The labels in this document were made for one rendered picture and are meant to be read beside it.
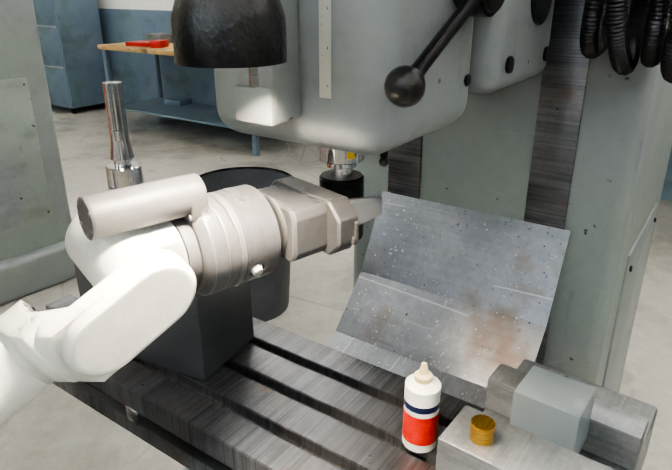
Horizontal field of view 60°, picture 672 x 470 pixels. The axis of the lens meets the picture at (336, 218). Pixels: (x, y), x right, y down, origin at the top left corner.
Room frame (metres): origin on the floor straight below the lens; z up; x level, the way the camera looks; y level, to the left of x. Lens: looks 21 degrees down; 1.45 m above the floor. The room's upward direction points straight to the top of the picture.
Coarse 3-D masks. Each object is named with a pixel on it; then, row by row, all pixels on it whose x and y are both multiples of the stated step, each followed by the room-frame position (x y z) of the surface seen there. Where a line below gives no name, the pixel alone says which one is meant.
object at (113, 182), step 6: (138, 174) 0.77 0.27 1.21; (108, 180) 0.76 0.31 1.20; (114, 180) 0.75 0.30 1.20; (120, 180) 0.75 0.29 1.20; (126, 180) 0.76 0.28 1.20; (132, 180) 0.76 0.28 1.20; (138, 180) 0.77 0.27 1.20; (108, 186) 0.77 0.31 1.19; (114, 186) 0.75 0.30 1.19; (120, 186) 0.75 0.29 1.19; (126, 186) 0.75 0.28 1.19
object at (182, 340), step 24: (240, 288) 0.74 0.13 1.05; (192, 312) 0.66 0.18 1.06; (216, 312) 0.68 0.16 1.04; (240, 312) 0.73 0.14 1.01; (168, 336) 0.68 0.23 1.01; (192, 336) 0.66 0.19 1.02; (216, 336) 0.68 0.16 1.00; (240, 336) 0.73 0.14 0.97; (168, 360) 0.68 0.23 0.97; (192, 360) 0.66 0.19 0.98; (216, 360) 0.68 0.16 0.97
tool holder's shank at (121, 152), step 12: (108, 84) 0.76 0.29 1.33; (120, 84) 0.77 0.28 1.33; (108, 96) 0.77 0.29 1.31; (120, 96) 0.77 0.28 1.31; (108, 108) 0.77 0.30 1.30; (120, 108) 0.77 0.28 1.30; (108, 120) 0.77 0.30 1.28; (120, 120) 0.77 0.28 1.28; (120, 132) 0.77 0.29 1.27; (120, 144) 0.76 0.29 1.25; (120, 156) 0.76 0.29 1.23; (132, 156) 0.77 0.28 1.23
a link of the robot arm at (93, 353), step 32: (160, 256) 0.40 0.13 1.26; (96, 288) 0.38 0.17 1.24; (128, 288) 0.38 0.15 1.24; (160, 288) 0.39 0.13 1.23; (192, 288) 0.41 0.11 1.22; (0, 320) 0.38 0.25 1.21; (32, 320) 0.37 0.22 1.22; (64, 320) 0.36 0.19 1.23; (96, 320) 0.36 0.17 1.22; (128, 320) 0.38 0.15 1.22; (160, 320) 0.39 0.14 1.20; (32, 352) 0.35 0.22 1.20; (64, 352) 0.35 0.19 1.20; (96, 352) 0.36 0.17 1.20; (128, 352) 0.38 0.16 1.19
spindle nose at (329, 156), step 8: (320, 152) 0.58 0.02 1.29; (328, 152) 0.57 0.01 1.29; (336, 152) 0.56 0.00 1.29; (344, 152) 0.56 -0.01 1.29; (320, 160) 0.58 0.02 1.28; (328, 160) 0.57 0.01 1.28; (336, 160) 0.56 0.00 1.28; (344, 160) 0.56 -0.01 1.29; (352, 160) 0.56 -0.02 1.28; (360, 160) 0.57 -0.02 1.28
